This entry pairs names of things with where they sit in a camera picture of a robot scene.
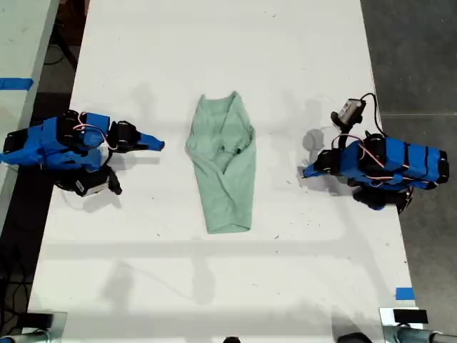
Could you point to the grey metal tube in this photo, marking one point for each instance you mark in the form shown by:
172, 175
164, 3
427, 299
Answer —
421, 336
25, 337

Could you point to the pale green T-shirt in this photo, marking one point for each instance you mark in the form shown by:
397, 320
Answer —
225, 178

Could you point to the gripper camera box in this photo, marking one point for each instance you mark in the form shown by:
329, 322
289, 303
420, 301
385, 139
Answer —
91, 186
349, 110

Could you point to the black box on white plate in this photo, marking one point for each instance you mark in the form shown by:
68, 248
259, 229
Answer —
410, 316

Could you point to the long blue tape strip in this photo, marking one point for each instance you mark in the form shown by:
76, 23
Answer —
16, 83

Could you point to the short blue tape piece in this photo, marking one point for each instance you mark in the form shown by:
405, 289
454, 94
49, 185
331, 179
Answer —
404, 293

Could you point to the white side table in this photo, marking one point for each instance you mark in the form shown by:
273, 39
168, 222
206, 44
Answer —
18, 89

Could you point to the black box on metal plate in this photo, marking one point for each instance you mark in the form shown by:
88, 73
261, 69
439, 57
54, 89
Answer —
37, 320

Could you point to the gripper camera stalk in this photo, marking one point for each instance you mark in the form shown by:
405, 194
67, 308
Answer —
115, 182
344, 137

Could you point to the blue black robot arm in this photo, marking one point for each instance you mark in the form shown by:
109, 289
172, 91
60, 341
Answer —
400, 162
50, 146

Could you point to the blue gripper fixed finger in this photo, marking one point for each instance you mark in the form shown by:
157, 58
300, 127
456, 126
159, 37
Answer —
312, 168
151, 140

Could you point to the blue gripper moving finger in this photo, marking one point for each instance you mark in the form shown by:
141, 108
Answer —
314, 175
150, 146

